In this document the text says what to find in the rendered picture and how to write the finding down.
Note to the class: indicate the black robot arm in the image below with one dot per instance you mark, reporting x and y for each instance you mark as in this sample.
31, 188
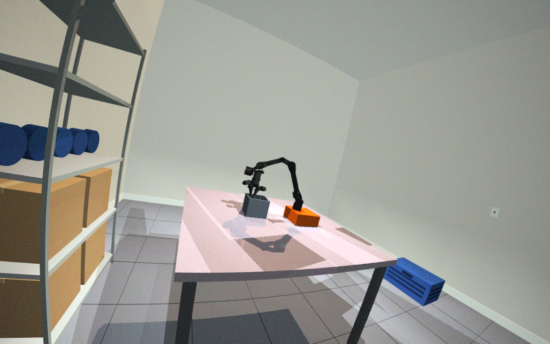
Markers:
292, 168

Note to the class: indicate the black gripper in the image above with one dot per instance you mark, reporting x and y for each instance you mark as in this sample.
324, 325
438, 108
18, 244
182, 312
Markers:
255, 183

